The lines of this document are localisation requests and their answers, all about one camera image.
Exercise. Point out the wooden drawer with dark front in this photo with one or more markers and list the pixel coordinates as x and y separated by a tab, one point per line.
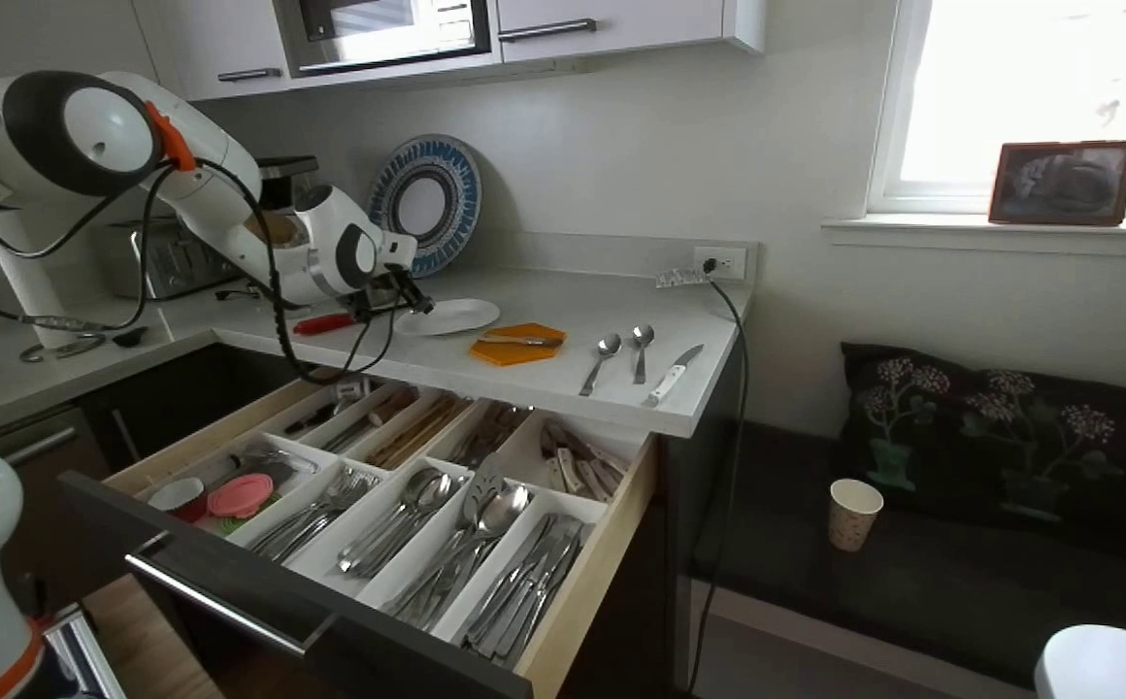
589	582

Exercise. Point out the dark floral cushion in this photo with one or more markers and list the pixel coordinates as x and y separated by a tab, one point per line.
1015	441

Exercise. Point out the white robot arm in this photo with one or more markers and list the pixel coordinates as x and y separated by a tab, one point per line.
97	120

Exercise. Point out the steel table knife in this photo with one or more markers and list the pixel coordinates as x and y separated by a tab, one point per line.
508	596
549	582

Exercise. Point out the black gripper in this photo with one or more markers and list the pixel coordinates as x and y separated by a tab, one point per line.
373	300

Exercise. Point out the blue patterned decorative plate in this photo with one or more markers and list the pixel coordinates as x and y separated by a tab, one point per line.
453	179

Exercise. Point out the built-in microwave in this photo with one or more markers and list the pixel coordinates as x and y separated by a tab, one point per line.
383	31

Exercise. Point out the small steel spoon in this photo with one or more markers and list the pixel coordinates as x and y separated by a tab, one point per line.
445	491
415	488

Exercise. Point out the open wooden kitchen drawer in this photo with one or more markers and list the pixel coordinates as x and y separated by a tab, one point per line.
314	561

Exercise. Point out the white upper cabinet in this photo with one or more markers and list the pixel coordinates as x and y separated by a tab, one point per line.
625	22

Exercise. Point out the white wall outlet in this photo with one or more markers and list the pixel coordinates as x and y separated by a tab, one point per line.
719	260

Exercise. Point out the orange cutting mat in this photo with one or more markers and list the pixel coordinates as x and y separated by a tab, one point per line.
518	354

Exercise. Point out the dark metal chopstick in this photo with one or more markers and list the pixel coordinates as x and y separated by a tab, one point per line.
363	418

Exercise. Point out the window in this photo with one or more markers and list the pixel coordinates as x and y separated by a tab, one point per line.
1040	89

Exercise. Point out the black bench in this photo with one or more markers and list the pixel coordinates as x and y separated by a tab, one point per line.
951	596

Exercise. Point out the pink silicone lid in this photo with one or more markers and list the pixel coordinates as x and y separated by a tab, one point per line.
237	495

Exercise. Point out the steel fork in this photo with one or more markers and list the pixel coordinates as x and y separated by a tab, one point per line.
334	499
296	529

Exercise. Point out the paper cup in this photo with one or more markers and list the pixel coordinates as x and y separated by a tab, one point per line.
855	512

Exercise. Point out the large steel spoon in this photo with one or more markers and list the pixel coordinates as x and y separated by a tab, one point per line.
508	504
474	499

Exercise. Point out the wooden chopstick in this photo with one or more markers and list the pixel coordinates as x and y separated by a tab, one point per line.
413	428

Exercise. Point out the white rounded object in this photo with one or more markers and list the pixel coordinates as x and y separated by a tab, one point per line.
1108	661

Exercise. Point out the green silicone lid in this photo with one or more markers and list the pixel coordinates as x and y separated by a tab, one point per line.
219	521

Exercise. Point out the dark grey round lid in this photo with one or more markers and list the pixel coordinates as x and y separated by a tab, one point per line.
263	454

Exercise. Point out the brown picture frame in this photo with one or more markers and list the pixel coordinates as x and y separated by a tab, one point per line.
1065	182

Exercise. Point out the dark base cabinet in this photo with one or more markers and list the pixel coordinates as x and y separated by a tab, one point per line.
674	544

